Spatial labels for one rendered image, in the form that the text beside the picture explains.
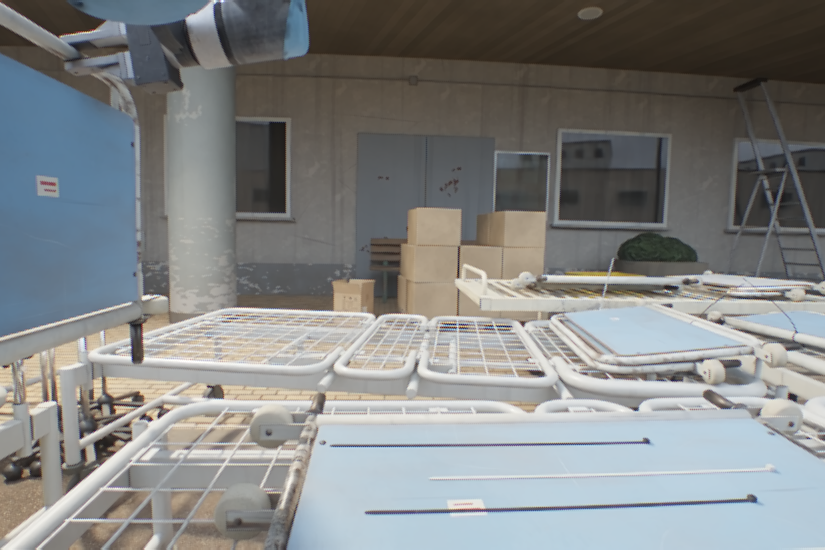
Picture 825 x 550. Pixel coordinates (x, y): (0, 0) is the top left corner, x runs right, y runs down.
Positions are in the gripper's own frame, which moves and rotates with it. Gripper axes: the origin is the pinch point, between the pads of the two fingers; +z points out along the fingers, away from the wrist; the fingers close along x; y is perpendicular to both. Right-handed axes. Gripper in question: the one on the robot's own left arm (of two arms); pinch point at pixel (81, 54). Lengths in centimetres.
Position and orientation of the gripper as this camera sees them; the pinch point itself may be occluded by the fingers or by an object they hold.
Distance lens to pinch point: 87.8
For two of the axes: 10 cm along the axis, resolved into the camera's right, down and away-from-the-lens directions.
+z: -9.9, 1.5, -0.6
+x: -1.5, -9.8, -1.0
